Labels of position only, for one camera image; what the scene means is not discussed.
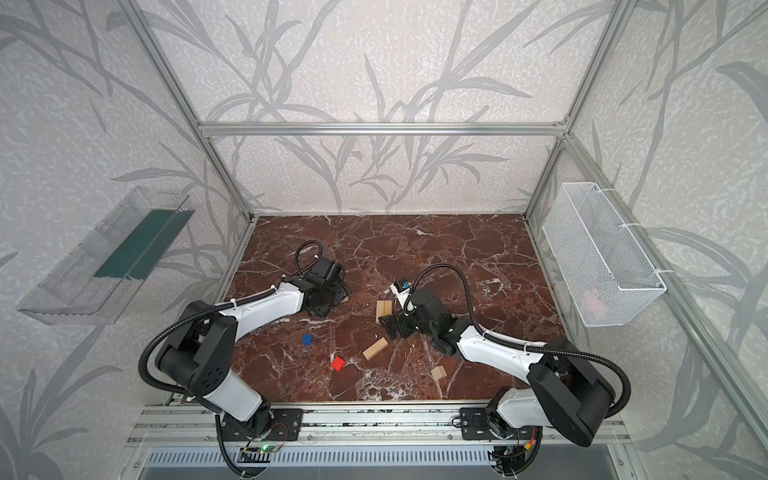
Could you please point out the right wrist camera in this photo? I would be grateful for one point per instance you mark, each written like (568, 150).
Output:
(402, 290)

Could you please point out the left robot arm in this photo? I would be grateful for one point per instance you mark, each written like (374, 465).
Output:
(196, 352)

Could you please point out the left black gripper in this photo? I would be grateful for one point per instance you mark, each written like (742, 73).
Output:
(332, 291)

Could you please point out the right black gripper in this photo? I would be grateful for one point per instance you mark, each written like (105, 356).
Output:
(399, 324)

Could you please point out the clear plastic wall bin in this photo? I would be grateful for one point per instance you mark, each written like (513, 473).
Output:
(94, 284)

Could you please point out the wood block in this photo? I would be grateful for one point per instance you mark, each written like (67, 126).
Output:
(376, 348)
(384, 308)

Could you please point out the small wood cube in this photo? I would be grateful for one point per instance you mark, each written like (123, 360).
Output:
(439, 372)

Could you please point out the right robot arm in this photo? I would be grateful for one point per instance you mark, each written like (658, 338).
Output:
(565, 392)

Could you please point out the white wire basket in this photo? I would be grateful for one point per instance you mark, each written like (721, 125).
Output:
(596, 249)

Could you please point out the aluminium cage frame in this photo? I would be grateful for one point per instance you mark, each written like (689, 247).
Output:
(744, 394)

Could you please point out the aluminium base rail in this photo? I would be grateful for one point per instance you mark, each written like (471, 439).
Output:
(320, 424)

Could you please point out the pink object in basket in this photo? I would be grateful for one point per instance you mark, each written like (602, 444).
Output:
(593, 303)

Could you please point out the red block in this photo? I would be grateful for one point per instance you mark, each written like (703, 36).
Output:
(338, 363)

